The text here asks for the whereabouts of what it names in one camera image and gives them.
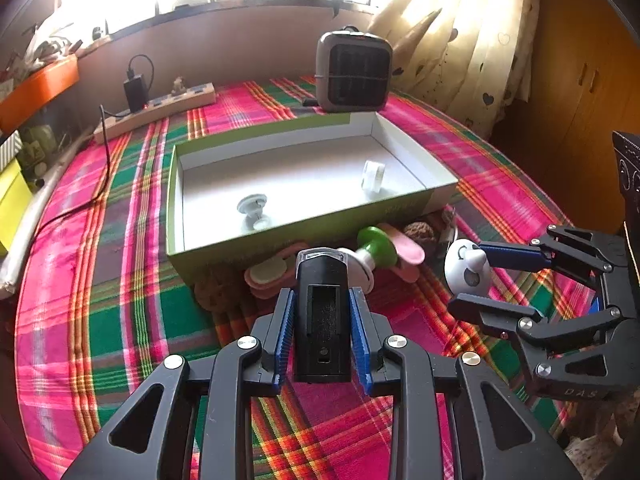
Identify brown walnut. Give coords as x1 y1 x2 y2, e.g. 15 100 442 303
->
403 220 439 247

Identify brown cookie toy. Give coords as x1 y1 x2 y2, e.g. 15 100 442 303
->
193 274 242 314

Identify white crumpled bags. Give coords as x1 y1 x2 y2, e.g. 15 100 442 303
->
22 19 83 67

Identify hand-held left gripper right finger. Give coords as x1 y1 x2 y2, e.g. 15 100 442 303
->
349 287 583 480

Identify green and white peg toy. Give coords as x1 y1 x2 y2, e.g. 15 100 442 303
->
345 226 400 294

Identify white cable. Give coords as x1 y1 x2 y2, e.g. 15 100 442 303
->
440 207 461 261

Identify plaid tablecloth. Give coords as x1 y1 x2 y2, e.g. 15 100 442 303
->
14 77 603 480

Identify black charger cable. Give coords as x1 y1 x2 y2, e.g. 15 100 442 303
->
42 54 156 226

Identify grey fan heater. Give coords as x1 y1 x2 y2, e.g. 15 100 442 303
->
314 27 394 114

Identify pink and beige toy slice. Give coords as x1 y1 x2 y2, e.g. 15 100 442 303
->
243 246 301 302

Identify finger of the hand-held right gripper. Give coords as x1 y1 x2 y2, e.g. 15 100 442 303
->
477 224 627 290
447 294 632 403

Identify dark glass tank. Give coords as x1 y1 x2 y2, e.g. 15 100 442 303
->
14 76 102 182

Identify beige power strip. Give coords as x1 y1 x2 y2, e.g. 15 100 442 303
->
93 82 217 144

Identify orange tray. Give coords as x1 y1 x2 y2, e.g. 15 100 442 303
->
0 54 81 134

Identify white plastic knob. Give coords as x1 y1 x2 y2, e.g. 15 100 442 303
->
236 193 274 231

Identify black rectangular device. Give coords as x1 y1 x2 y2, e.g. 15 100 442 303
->
294 248 352 386

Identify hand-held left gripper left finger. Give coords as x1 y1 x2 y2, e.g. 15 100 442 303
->
60 287 297 480

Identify white round toy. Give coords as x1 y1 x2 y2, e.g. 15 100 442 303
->
444 238 494 294

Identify cream heart print curtain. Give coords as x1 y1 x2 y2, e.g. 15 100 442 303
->
366 0 544 137

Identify green cardboard box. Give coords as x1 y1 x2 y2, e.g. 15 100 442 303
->
166 111 459 286

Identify yellow-green box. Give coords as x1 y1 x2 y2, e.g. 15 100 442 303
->
0 159 29 257

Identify wooden cabinet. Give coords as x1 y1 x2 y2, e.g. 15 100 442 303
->
491 0 640 243

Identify black charger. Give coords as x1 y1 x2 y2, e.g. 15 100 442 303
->
123 73 147 111

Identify striped box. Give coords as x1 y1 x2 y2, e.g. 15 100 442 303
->
0 130 24 172

